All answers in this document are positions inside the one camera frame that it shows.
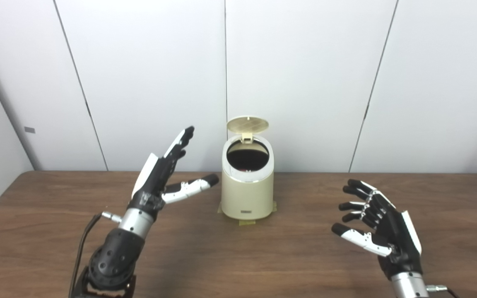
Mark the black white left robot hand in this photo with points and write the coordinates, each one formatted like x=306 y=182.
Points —
x=153 y=182

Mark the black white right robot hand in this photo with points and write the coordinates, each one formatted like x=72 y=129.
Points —
x=396 y=236

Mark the cream-colored bin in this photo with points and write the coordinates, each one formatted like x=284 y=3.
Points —
x=247 y=196

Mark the cream round bin lid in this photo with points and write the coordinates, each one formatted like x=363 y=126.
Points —
x=247 y=124

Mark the grey wall label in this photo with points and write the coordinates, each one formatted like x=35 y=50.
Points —
x=30 y=130

